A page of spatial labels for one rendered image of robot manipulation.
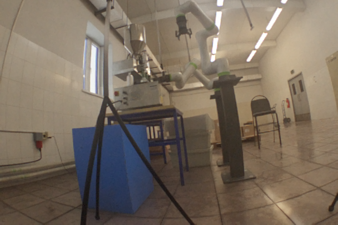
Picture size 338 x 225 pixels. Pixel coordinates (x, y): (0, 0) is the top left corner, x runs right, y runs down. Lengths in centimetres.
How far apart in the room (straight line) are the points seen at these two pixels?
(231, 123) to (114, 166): 105
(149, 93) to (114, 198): 102
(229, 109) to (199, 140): 85
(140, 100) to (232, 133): 93
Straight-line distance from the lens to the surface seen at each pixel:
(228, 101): 160
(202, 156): 233
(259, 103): 349
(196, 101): 1209
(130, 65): 186
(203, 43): 186
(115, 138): 110
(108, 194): 122
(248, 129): 422
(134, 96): 171
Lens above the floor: 53
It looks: 11 degrees up
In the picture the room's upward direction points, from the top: 6 degrees counter-clockwise
